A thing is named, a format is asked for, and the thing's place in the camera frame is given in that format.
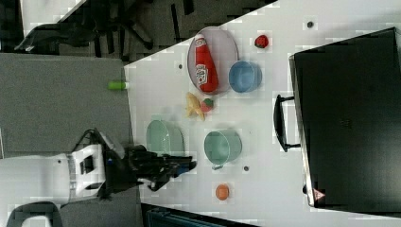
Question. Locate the green marker cap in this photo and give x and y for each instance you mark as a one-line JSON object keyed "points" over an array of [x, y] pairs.
{"points": [[118, 85]]}

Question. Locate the green perforated colander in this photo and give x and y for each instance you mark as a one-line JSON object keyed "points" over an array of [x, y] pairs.
{"points": [[163, 137]]}

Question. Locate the blue bowl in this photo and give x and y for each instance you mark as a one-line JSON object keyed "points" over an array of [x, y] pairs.
{"points": [[245, 76]]}

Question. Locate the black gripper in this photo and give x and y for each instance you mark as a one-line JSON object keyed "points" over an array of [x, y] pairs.
{"points": [[138, 163]]}

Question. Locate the grey round plate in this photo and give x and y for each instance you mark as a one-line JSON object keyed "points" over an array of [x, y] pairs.
{"points": [[223, 52]]}

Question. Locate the yellow banana peel toy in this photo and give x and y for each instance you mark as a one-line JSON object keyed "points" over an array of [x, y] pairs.
{"points": [[193, 106]]}

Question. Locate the orange toy fruit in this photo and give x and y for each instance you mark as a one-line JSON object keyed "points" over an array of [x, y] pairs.
{"points": [[222, 192]]}

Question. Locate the red ketchup bottle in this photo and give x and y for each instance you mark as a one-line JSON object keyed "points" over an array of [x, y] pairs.
{"points": [[205, 69]]}

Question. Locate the black office chair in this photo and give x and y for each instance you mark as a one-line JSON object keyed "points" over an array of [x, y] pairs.
{"points": [[77, 22]]}

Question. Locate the green mug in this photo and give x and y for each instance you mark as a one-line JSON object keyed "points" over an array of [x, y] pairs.
{"points": [[222, 147]]}

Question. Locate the large red strawberry toy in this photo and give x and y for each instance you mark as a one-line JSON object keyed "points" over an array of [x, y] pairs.
{"points": [[207, 105]]}

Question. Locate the small red strawberry toy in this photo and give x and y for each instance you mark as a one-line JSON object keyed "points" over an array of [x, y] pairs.
{"points": [[261, 41]]}

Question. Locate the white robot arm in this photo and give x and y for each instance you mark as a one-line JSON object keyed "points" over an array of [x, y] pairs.
{"points": [[90, 172]]}

